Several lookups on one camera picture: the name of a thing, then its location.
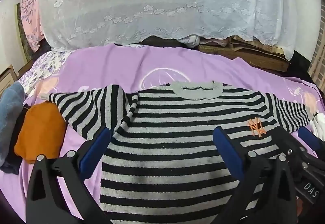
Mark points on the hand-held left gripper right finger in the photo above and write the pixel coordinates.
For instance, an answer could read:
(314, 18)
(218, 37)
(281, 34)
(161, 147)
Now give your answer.
(227, 149)

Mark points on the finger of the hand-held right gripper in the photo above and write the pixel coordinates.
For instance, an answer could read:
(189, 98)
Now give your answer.
(288, 140)
(308, 137)

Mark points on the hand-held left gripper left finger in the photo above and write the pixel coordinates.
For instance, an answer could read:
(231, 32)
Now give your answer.
(95, 148)

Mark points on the black grey striped sweater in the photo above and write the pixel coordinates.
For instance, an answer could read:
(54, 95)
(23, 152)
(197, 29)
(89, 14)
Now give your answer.
(175, 137)

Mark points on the orange folded cloth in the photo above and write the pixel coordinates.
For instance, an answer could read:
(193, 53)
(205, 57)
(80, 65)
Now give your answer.
(39, 132)

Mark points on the dark navy cloth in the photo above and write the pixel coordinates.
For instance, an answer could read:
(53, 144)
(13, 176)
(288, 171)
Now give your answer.
(15, 160)

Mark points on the blue fluffy cloth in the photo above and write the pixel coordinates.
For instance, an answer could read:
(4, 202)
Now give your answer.
(10, 112)

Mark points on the brown wooden boards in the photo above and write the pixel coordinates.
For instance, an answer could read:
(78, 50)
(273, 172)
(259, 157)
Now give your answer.
(243, 56)

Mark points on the white purple floral sheet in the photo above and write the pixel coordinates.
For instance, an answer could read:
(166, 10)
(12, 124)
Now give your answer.
(43, 66)

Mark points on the purple printed bedsheet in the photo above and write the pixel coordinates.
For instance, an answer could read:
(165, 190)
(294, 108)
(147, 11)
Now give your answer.
(162, 66)

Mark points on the pink white folded cloth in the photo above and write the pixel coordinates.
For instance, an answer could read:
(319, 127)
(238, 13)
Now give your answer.
(203, 41)

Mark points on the pink floral cloth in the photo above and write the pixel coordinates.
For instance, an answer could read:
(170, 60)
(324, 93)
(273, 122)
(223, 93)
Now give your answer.
(30, 16)

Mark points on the white lace cover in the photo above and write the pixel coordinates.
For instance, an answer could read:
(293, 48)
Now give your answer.
(157, 0)

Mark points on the wooden frame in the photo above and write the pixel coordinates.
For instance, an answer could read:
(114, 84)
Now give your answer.
(6, 75)

